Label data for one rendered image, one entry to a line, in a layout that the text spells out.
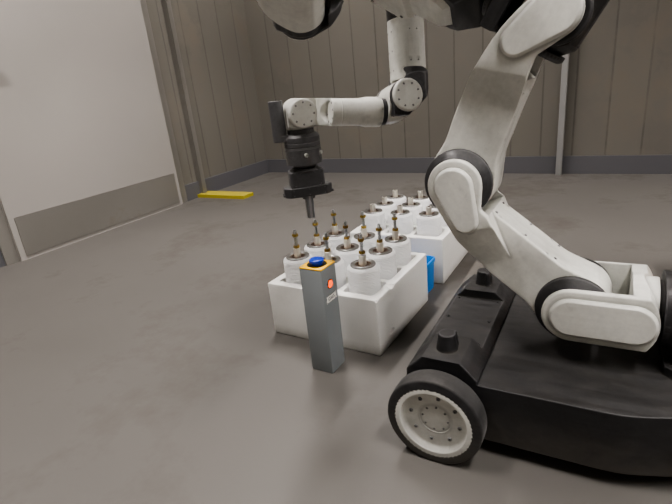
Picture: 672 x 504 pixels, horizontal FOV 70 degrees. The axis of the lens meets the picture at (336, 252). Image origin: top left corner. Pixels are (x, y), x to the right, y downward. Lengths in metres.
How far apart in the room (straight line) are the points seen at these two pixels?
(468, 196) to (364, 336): 0.60
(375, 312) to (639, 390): 0.65
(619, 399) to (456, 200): 0.48
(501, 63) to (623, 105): 2.71
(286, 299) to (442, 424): 0.68
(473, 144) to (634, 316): 0.44
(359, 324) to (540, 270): 0.56
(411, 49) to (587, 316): 0.72
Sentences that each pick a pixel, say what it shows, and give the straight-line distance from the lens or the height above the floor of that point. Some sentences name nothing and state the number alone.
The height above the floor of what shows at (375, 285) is 0.20.
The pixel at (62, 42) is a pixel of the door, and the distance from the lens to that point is 3.34.
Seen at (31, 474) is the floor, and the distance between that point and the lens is 1.38.
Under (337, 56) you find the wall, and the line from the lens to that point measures 4.13.
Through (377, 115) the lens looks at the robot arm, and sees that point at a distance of 1.21.
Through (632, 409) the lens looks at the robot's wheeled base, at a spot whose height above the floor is 0.17.
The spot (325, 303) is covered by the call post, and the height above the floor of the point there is 0.22.
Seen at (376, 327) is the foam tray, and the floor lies 0.10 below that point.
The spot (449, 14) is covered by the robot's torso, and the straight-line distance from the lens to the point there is 1.05.
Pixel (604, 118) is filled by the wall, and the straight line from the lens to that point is 3.67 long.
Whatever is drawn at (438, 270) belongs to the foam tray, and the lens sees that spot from 1.85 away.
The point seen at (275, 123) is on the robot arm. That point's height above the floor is 0.69.
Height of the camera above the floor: 0.77
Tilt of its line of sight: 20 degrees down
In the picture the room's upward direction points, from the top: 6 degrees counter-clockwise
